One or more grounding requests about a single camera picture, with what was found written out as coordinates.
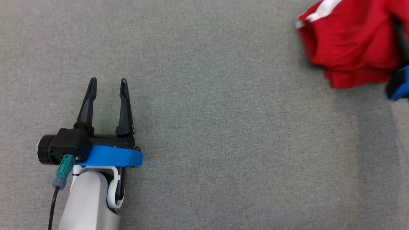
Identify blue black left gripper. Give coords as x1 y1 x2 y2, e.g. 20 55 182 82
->
37 77 143 168

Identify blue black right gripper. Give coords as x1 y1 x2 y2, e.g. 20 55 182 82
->
386 16 409 101

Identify left cable with green plug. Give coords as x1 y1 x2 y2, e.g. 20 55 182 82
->
48 154 76 230

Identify grey fabric upholstered table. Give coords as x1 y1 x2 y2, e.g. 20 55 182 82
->
0 0 409 230

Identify red shorts with white trim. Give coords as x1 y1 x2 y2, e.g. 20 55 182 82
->
295 0 409 89

